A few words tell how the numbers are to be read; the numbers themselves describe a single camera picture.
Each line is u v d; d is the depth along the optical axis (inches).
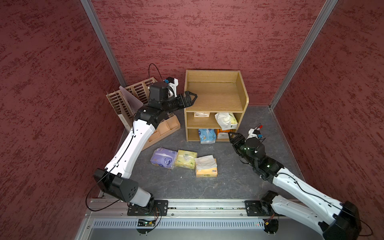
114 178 15.4
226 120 32.7
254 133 27.3
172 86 24.7
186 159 33.5
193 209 29.7
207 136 37.5
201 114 35.3
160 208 29.6
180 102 24.1
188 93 24.0
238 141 26.2
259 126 42.3
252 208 29.1
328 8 28.0
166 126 40.4
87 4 27.5
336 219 15.6
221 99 32.5
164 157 33.6
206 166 32.0
